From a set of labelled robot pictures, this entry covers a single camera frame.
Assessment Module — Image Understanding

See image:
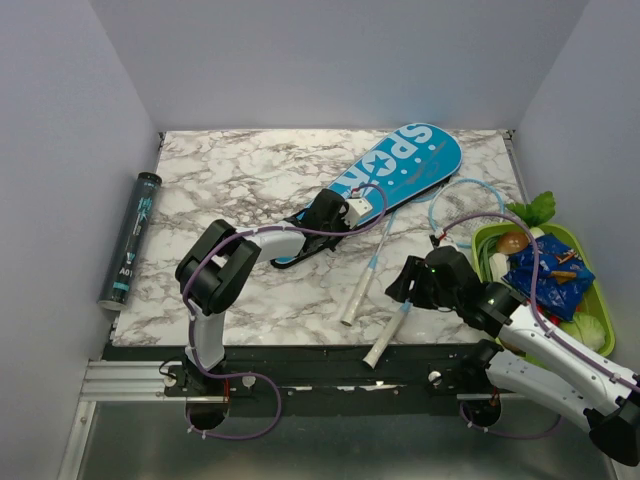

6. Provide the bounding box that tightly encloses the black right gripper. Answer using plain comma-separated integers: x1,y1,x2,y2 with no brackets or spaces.
384,253,460,310

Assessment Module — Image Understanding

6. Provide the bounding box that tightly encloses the blue racket bag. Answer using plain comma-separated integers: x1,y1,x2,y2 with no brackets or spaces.
271,123,462,269

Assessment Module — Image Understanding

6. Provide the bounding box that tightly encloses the black shuttlecock tube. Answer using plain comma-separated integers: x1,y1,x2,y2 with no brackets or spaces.
98,172,162,311

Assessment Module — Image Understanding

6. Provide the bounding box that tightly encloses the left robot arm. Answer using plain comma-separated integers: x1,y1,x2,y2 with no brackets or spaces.
175,189,350,395

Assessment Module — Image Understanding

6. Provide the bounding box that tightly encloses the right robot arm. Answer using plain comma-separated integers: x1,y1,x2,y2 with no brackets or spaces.
385,246,639,467

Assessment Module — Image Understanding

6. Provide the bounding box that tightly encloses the brown toy mushroom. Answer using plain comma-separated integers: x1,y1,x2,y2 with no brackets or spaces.
496,231,530,256

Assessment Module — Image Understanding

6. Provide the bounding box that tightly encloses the green plastic tray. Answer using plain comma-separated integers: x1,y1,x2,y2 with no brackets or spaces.
471,222,615,357

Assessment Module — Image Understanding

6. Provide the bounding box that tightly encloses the blue snack bag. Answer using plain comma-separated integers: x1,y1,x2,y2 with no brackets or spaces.
502,234,595,322

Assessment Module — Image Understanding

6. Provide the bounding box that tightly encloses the green toy leaf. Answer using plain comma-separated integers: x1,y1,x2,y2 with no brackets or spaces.
506,191,556,228

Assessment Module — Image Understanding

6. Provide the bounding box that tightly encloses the green toy cabbage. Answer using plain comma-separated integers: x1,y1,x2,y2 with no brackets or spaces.
572,312,606,351

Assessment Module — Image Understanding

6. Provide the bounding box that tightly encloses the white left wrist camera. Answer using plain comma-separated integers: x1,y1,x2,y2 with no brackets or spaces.
344,198,373,229

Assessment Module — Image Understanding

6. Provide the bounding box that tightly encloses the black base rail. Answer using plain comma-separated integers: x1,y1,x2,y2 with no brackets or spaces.
163,342,502,425

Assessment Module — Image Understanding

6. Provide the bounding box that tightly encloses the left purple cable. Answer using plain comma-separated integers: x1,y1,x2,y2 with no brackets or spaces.
180,183,389,441

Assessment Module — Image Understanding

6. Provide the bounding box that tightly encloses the aluminium frame rail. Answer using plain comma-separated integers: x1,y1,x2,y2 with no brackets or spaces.
80,361,165,402

